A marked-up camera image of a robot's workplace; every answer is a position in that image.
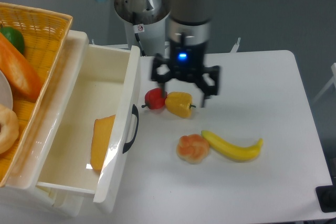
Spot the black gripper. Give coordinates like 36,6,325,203
151,40,221,108

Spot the orange bread slice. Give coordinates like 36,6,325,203
90,115,116,171

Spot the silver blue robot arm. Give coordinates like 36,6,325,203
97,0,220,99

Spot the round knotted bread roll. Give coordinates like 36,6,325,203
176,134,210,164

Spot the upper white drawer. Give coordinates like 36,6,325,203
34,44,142,204

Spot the yellow bell pepper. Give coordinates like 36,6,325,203
165,92,196,119

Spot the red bell pepper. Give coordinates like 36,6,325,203
141,88,167,110

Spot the yellow banana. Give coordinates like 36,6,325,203
201,130,264,162

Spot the yellow woven basket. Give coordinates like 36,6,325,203
1,3,72,186

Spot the orange baguette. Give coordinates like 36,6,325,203
1,34,43,102

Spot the beige bagel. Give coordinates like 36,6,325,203
1,104,19,154

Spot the green vegetable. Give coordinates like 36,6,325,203
1,25,25,55

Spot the white plate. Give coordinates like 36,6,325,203
0,72,13,109

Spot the black device at table edge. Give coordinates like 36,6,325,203
316,185,336,213

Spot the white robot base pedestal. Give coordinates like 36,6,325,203
114,0,170,56

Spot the black drawer handle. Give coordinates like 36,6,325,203
122,104,139,154

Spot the white frame at right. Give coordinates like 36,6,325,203
313,63,336,102

